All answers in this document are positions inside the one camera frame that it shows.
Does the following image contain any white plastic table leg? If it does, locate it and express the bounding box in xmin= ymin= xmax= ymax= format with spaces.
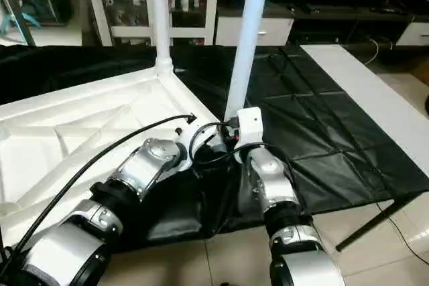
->
xmin=224 ymin=0 xmax=273 ymax=121
xmin=151 ymin=0 xmax=175 ymax=76

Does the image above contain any white plastic table top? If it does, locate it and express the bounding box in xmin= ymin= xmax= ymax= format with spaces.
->
xmin=0 ymin=66 xmax=225 ymax=230

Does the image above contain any black work mat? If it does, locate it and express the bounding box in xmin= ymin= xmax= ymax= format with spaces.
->
xmin=0 ymin=45 xmax=429 ymax=241

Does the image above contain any white drawer unit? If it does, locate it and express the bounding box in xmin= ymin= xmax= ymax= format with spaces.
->
xmin=214 ymin=17 xmax=296 ymax=47

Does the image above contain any white glass door cabinet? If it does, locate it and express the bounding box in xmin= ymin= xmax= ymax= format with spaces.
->
xmin=84 ymin=0 xmax=222 ymax=47

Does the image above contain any black tripod leg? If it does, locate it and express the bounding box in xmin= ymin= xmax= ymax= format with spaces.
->
xmin=335 ymin=192 xmax=429 ymax=252

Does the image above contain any white low cabinet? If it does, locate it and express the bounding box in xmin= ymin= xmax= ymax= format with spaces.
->
xmin=395 ymin=21 xmax=429 ymax=47

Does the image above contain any teal stand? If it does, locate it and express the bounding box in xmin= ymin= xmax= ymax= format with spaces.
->
xmin=0 ymin=5 xmax=41 ymax=33

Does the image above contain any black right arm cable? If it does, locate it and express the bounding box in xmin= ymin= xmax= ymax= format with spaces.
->
xmin=188 ymin=122 xmax=296 ymax=186

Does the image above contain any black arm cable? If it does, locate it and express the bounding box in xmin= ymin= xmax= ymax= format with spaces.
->
xmin=0 ymin=114 xmax=196 ymax=273
xmin=188 ymin=122 xmax=296 ymax=186

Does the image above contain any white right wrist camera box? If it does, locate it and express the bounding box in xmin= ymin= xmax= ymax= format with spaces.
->
xmin=231 ymin=107 xmax=263 ymax=147

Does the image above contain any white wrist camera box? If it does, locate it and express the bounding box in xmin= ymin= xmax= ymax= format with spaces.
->
xmin=171 ymin=123 xmax=203 ymax=163
xmin=231 ymin=107 xmax=263 ymax=147

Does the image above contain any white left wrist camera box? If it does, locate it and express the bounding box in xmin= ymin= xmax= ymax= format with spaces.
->
xmin=171 ymin=123 xmax=203 ymax=163

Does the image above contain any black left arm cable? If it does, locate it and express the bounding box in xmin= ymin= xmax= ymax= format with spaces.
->
xmin=0 ymin=114 xmax=196 ymax=273

